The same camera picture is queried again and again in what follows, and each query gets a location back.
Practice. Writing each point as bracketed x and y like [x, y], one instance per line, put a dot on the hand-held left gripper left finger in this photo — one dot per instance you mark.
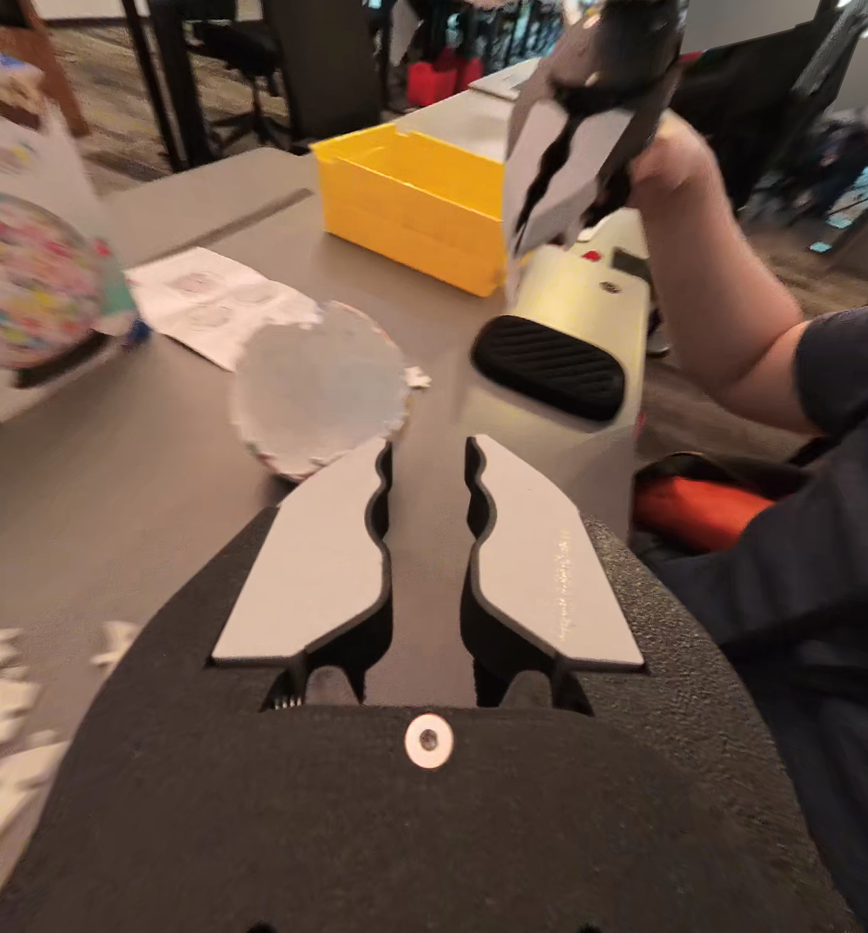
[310, 576]

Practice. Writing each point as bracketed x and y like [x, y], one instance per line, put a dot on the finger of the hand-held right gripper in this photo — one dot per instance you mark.
[528, 153]
[583, 175]

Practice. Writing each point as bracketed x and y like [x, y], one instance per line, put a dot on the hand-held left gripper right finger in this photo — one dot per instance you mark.
[543, 583]

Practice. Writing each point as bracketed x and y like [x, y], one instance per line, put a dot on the half-built puzzle ball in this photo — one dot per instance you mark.
[317, 386]

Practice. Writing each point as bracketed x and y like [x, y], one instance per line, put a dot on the person's right forearm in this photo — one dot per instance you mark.
[732, 306]

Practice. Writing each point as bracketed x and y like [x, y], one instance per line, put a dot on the joined white puzzle pieces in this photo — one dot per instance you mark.
[11, 791]

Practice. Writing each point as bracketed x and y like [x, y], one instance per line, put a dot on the puzzle ball box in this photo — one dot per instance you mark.
[26, 291]

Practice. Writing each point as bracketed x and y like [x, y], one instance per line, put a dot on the person's right hand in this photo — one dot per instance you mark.
[681, 164]

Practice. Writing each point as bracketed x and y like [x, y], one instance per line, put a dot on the red bag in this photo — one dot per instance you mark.
[445, 80]

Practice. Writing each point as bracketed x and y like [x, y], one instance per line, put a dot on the black office chair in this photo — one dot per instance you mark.
[754, 87]
[237, 51]

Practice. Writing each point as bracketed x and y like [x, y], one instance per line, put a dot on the yellow plastic bin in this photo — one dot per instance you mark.
[404, 219]

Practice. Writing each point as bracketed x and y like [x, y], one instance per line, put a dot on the dark partition panel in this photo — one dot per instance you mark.
[324, 65]

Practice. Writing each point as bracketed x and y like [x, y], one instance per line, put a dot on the person's dark blue clothing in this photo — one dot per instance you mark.
[842, 583]

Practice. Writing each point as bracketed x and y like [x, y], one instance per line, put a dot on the folded instruction sheet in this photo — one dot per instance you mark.
[186, 299]

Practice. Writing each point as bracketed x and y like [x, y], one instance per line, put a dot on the brown wooden furniture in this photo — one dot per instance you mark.
[62, 87]

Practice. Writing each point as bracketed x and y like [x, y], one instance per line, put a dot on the black metal frame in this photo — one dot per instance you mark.
[171, 87]

